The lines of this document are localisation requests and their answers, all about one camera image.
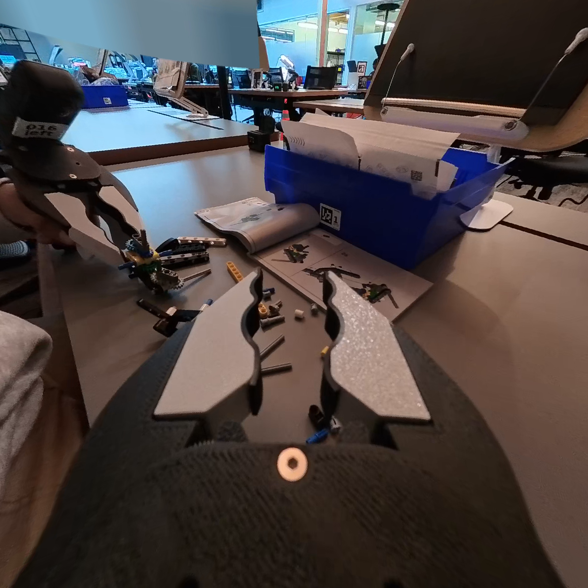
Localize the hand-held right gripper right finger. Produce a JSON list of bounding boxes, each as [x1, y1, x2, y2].
[[320, 270, 432, 441]]

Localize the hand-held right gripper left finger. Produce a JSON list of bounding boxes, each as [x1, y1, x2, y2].
[[153, 268, 265, 443]]

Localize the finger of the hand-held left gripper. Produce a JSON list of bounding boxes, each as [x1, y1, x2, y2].
[[43, 190, 128, 266], [86, 172, 148, 250]]

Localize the lego gear assembly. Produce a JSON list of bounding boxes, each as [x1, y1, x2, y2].
[[119, 230, 213, 295]]

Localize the black lego connector piece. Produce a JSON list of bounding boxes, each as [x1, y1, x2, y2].
[[137, 298, 203, 337]]

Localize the cluster of small lego pins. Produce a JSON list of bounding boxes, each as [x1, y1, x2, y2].
[[258, 286, 320, 328]]

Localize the pile of lego beams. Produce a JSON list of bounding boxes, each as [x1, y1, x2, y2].
[[156, 235, 228, 269]]

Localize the lego instruction booklet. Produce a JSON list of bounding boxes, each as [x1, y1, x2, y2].
[[194, 198, 433, 322]]

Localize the person's left hand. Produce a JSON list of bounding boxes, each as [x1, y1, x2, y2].
[[0, 180, 80, 252]]

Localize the blue plastic bin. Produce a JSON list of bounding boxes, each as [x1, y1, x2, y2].
[[264, 142, 515, 272], [80, 85, 129, 110]]

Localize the wooden document stand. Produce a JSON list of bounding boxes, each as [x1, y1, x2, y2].
[[154, 59, 221, 121], [363, 0, 588, 230]]

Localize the black battery charger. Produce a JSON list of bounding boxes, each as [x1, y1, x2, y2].
[[247, 115, 280, 151]]

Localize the person's beige trousers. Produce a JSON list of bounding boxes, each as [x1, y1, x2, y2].
[[0, 243, 90, 588]]

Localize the white paper box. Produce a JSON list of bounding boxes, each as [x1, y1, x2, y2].
[[279, 112, 460, 200]]

